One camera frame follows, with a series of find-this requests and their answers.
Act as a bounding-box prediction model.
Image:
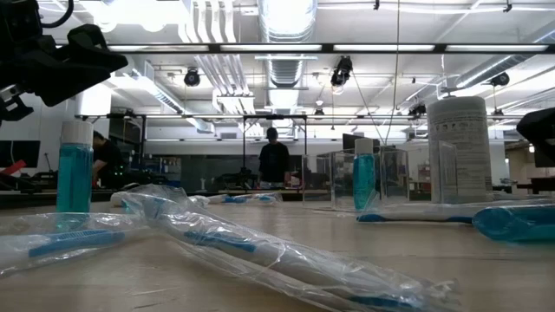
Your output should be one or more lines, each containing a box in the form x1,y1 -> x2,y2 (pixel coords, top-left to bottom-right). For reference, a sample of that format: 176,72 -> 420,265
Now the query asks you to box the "clear acrylic organizer box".
302,139 -> 459,214

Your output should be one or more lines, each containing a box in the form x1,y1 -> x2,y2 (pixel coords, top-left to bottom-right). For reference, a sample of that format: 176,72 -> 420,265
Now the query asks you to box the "red background bar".
0,159 -> 27,177

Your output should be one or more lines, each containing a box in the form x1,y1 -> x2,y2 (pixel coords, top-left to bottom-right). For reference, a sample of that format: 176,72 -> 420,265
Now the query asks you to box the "black background rig frame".
74,112 -> 309,192

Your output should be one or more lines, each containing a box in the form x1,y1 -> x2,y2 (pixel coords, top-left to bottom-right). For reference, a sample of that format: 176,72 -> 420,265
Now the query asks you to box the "white rectangular ceiling duct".
108,58 -> 216,134

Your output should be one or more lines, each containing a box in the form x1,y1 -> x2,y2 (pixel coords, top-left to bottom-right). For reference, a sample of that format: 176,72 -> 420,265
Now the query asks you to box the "black background workbench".
0,171 -> 131,209

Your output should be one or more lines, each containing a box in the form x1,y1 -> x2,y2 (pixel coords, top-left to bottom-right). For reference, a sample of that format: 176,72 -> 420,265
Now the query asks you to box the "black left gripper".
0,23 -> 129,127

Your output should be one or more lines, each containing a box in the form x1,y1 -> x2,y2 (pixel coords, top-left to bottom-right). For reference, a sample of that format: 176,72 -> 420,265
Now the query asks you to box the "black background monitor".
341,133 -> 382,153
533,149 -> 555,169
0,140 -> 42,169

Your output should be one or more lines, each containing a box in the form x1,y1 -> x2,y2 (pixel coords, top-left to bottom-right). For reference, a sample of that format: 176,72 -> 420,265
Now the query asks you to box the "white wipes canister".
427,95 -> 494,205

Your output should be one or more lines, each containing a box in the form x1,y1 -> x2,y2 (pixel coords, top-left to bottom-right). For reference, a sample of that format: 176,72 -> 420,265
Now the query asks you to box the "silver round ventilation duct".
257,0 -> 320,140

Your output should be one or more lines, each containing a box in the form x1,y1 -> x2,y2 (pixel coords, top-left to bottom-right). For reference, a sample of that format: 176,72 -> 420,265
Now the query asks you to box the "black overhead light bar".
55,42 -> 555,55

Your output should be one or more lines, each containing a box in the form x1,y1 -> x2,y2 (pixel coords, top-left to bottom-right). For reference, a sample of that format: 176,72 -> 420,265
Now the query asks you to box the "person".
258,127 -> 291,185
90,130 -> 127,191

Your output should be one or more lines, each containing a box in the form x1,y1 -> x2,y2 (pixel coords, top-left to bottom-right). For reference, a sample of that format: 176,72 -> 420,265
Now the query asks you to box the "thin hanging ceiling cable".
383,0 -> 401,146

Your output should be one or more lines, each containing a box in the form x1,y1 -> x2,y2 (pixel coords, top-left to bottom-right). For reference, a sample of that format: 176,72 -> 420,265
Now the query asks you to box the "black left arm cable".
41,0 -> 75,29

